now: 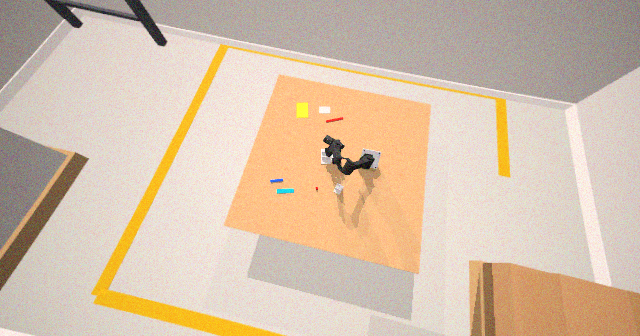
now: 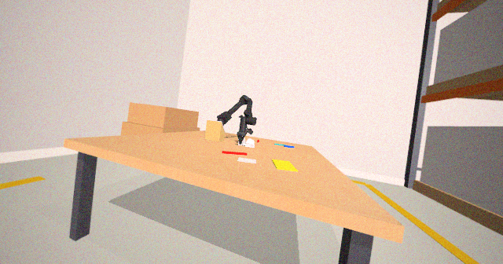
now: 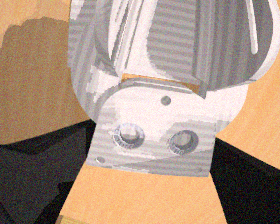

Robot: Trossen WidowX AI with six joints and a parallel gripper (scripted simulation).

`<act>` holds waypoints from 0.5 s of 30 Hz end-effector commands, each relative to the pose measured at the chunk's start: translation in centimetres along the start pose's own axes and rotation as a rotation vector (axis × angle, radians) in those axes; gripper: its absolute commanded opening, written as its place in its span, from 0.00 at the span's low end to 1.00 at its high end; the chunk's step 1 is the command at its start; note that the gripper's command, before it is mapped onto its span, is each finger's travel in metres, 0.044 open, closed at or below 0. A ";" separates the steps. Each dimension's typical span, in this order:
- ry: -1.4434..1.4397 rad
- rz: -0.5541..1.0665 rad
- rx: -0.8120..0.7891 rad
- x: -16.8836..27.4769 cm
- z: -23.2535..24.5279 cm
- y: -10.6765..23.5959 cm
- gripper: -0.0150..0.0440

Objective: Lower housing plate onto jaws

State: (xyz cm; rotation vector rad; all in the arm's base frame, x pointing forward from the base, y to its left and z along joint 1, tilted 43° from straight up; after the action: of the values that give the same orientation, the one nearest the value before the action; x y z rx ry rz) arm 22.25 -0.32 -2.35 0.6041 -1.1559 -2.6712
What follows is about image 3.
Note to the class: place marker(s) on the white rounded plate with two holes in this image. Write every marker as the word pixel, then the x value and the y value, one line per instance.
pixel 158 120

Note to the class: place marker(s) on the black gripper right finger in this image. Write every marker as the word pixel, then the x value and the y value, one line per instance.
pixel 248 188

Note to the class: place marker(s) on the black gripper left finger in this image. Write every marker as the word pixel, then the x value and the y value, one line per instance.
pixel 37 174

